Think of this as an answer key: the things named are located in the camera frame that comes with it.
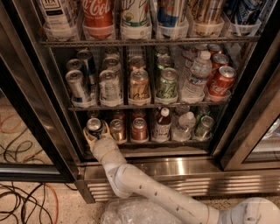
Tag clear water bottle bottom shelf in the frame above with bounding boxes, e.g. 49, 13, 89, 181
171, 112, 196, 142

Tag blue pepsi can front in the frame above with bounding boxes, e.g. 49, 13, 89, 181
87, 118, 103, 139

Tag red can bottom shelf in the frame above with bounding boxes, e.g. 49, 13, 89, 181
131, 118, 148, 142

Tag red coca-cola can front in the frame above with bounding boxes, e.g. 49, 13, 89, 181
208, 66, 236, 102

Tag gold can bottom shelf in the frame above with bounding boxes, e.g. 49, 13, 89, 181
109, 119, 125, 143

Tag white tea carton top shelf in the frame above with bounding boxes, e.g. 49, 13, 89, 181
37, 0, 80, 41

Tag green can bottom shelf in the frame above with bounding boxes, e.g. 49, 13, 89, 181
194, 115, 214, 141

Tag stainless fridge base grille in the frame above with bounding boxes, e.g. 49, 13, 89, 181
75, 157, 280, 203

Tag clear water bottle shelf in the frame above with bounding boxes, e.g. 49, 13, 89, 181
181, 51, 213, 103
171, 112, 196, 142

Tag red coca-cola can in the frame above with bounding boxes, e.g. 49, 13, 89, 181
206, 53, 230, 86
208, 66, 236, 102

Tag left glass fridge door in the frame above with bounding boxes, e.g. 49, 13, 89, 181
0, 0, 79, 183

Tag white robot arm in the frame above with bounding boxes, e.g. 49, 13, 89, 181
83, 129, 280, 224

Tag silver blue can middle shelf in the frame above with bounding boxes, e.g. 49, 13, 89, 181
66, 70, 92, 108

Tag dark blue can middle shelf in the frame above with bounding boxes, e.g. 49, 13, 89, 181
77, 49, 96, 86

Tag white can middle shelf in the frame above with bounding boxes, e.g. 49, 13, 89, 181
99, 70, 122, 107

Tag clear water bottle middle shelf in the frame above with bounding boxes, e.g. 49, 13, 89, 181
181, 51, 213, 103

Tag black floor cables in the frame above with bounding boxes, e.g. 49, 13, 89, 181
0, 181, 55, 224

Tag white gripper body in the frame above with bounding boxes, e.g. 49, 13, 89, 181
91, 137, 122, 164

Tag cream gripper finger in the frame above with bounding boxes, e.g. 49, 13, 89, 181
101, 120, 112, 138
83, 128, 97, 151

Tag glass fridge door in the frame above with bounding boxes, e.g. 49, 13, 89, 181
215, 26, 280, 171
0, 0, 79, 183

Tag gold can middle shelf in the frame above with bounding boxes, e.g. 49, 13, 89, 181
129, 69, 151, 105

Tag gold can shelf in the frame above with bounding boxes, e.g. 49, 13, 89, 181
191, 0, 224, 37
109, 119, 125, 143
129, 69, 151, 105

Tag gold can top shelf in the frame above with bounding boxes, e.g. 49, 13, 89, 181
191, 0, 224, 37

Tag orange floor cable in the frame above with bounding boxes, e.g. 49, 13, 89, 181
40, 182, 60, 224

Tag green white bottle top shelf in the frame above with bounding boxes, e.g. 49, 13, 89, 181
121, 0, 151, 39

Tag green can shelf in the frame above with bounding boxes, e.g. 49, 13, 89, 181
156, 67, 178, 104
194, 115, 214, 141

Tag red coca-cola bottle top shelf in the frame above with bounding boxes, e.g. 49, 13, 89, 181
81, 0, 114, 39

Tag blue pepsi can behind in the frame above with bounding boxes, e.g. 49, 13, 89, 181
87, 110, 100, 118

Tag blue bottle top shelf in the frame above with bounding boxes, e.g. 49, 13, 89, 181
156, 0, 189, 39

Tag right glass fridge door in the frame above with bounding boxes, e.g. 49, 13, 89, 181
215, 26, 280, 171

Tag clear plastic bag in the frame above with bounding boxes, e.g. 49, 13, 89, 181
101, 198, 185, 224

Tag dark blue can top shelf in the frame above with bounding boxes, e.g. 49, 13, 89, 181
224, 0, 266, 37

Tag green can middle shelf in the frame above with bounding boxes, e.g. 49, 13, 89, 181
156, 67, 178, 104

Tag blue pepsi can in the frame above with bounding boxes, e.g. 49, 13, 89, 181
87, 118, 103, 139
87, 110, 100, 118

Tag brown drink bottle white cap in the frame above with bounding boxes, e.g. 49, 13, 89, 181
152, 107, 172, 143

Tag dark blue can shelf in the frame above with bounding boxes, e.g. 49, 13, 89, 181
77, 49, 96, 86
224, 0, 266, 37

